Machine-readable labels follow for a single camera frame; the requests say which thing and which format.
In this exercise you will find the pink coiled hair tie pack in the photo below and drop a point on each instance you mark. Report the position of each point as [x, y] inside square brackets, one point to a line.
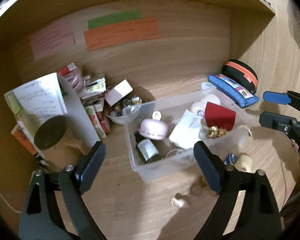
[73, 76]

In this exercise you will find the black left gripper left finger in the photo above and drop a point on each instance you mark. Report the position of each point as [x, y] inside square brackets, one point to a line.
[54, 207]

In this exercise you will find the red cloth pouch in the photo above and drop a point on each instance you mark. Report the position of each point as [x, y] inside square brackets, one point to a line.
[222, 117]

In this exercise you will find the white open paper booklet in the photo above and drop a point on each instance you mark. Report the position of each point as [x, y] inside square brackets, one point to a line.
[49, 96]

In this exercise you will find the stack of small boxes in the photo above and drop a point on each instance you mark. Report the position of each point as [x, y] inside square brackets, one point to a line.
[93, 91]

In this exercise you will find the fruit print box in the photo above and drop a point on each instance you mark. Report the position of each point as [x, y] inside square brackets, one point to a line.
[95, 121]

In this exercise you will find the small white pink box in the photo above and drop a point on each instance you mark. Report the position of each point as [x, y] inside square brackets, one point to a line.
[115, 94]

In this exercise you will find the orange book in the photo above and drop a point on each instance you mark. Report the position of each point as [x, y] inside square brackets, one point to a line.
[18, 133]

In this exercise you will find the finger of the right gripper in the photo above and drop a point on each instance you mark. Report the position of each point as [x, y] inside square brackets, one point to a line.
[277, 122]
[288, 98]

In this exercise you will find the pink paper note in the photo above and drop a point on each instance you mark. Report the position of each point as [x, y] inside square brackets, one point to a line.
[57, 36]

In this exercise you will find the green white tube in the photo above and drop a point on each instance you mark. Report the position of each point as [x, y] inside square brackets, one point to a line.
[24, 120]

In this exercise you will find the orange paper note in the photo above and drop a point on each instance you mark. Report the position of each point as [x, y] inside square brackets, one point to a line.
[123, 32]

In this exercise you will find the brown mug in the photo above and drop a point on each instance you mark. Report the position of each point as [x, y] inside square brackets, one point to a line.
[58, 145]

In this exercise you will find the white pink roll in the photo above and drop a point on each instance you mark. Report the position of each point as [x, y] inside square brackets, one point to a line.
[198, 108]

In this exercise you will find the gold ribbon ornament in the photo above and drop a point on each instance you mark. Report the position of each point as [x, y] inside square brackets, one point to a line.
[212, 132]

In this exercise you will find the cream lotion bottle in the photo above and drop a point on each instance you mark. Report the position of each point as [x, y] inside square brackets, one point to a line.
[244, 163]

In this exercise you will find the dark green glass bottle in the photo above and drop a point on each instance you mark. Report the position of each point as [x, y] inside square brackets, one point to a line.
[146, 149]

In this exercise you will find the black orange round case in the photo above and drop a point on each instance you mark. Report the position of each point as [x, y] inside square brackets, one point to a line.
[242, 74]

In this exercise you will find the clear plastic storage bin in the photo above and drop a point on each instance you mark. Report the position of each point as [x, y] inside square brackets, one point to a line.
[174, 158]

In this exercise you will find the green paper note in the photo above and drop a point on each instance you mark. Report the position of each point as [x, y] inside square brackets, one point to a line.
[114, 18]

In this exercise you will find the clear bowl of marbles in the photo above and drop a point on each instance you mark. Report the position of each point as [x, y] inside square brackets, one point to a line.
[125, 110]

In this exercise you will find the pink round jar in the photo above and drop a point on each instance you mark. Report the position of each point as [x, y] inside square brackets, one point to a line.
[154, 128]

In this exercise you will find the blue small packet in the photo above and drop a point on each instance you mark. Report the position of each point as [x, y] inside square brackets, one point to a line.
[230, 159]

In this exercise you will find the white round tape dispenser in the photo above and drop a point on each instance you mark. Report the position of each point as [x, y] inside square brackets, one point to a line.
[208, 88]

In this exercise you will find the blue pencil pouch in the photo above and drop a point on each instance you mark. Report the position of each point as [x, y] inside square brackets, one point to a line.
[236, 92]

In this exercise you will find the white cloth pouch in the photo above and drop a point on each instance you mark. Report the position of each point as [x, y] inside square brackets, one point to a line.
[186, 133]

